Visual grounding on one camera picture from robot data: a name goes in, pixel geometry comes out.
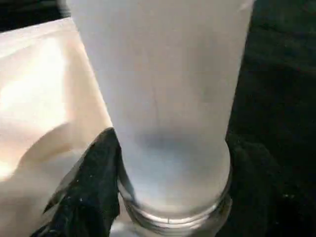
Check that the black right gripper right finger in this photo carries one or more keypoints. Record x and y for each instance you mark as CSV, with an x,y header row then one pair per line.
x,y
259,187

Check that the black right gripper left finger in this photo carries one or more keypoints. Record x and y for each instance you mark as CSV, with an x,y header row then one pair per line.
x,y
86,187

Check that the white plastic table top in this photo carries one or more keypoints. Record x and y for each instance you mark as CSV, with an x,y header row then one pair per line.
x,y
44,98

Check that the white plastic table leg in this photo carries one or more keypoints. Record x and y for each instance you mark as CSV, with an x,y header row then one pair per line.
x,y
163,98

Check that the black work mat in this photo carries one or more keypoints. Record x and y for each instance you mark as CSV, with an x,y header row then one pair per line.
x,y
279,74

